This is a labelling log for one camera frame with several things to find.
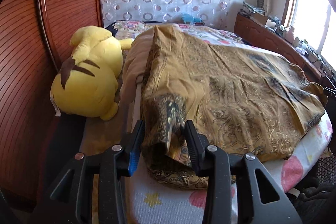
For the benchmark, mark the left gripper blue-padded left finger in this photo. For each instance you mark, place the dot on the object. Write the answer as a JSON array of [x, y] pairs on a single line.
[[86, 181]]

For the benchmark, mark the cardboard box on cabinet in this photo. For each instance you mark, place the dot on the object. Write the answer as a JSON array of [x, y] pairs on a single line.
[[263, 20]]

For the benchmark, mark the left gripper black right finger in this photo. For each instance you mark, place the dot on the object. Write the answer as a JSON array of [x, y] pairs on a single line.
[[260, 199]]

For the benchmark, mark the yellow Pikachu plush toy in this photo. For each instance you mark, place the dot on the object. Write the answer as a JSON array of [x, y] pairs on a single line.
[[87, 83]]

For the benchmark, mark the brown wooden side cabinet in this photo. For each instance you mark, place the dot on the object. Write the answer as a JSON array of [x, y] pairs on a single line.
[[259, 36]]

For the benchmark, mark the gold patterned blouse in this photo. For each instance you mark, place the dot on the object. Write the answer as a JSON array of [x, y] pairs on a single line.
[[243, 100]]

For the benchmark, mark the beige pillow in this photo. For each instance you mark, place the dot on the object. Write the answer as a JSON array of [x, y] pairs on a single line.
[[135, 65]]

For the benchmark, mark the red wooden headboard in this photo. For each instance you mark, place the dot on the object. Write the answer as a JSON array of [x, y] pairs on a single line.
[[35, 36]]

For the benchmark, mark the blue box by curtain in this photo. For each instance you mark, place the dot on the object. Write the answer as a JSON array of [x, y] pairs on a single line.
[[188, 19]]

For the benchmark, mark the stack of papers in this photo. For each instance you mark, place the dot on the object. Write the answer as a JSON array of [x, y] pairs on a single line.
[[250, 9]]

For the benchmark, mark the floral quilt bedspread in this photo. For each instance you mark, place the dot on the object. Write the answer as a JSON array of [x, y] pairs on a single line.
[[205, 33]]

